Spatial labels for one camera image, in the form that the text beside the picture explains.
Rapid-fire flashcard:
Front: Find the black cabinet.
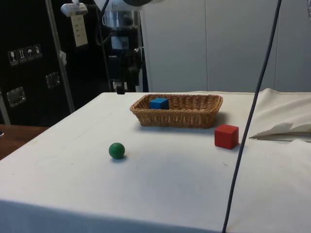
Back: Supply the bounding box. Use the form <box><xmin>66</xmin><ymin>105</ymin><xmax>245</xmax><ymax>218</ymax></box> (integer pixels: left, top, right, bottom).
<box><xmin>0</xmin><ymin>0</ymin><xmax>149</xmax><ymax>127</ymax></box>

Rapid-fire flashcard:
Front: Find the black cable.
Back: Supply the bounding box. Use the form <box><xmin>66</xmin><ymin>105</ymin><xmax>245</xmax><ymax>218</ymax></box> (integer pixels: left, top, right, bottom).
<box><xmin>222</xmin><ymin>0</ymin><xmax>282</xmax><ymax>233</ymax></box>

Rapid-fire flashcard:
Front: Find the blue cube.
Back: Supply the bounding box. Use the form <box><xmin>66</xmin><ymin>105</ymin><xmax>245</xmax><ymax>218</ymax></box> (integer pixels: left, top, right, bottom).
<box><xmin>149</xmin><ymin>97</ymin><xmax>170</xmax><ymax>111</ymax></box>

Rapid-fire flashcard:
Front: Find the pale grey locker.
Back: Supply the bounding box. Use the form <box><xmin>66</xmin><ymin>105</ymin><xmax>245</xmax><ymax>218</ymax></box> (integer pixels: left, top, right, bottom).
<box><xmin>140</xmin><ymin>0</ymin><xmax>207</xmax><ymax>93</ymax></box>
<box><xmin>206</xmin><ymin>0</ymin><xmax>276</xmax><ymax>93</ymax></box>
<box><xmin>274</xmin><ymin>0</ymin><xmax>311</xmax><ymax>93</ymax></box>

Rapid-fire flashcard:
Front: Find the wicker basket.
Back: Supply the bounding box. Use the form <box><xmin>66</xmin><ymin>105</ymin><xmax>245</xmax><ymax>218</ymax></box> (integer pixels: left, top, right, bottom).
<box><xmin>129</xmin><ymin>94</ymin><xmax>224</xmax><ymax>130</ymax></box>

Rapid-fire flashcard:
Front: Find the green ball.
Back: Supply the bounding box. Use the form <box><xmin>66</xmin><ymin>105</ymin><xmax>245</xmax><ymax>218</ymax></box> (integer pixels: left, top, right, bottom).
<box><xmin>108</xmin><ymin>142</ymin><xmax>126</xmax><ymax>160</ymax></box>

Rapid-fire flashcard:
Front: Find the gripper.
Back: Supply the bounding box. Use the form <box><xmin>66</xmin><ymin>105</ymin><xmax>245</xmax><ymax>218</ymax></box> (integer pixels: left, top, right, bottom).
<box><xmin>108</xmin><ymin>28</ymin><xmax>144</xmax><ymax>96</ymax></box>

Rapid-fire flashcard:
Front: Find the red cube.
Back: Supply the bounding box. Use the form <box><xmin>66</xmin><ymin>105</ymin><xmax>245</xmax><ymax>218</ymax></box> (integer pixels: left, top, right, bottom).
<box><xmin>214</xmin><ymin>124</ymin><xmax>240</xmax><ymax>150</ymax></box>

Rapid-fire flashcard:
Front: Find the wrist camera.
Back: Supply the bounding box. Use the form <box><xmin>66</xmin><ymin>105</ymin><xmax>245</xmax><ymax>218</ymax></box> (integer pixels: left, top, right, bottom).
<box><xmin>60</xmin><ymin>2</ymin><xmax>89</xmax><ymax>17</ymax></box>

